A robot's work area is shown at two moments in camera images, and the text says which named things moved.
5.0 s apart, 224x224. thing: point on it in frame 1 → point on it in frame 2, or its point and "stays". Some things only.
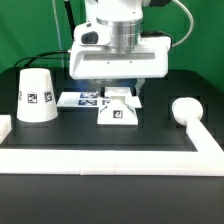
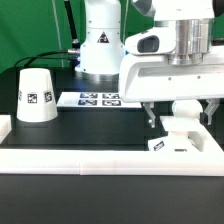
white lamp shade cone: x=35 y=98 stays
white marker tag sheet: x=90 y=99 stays
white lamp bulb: x=186 y=109 stays
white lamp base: x=120 y=107 → x=186 y=134
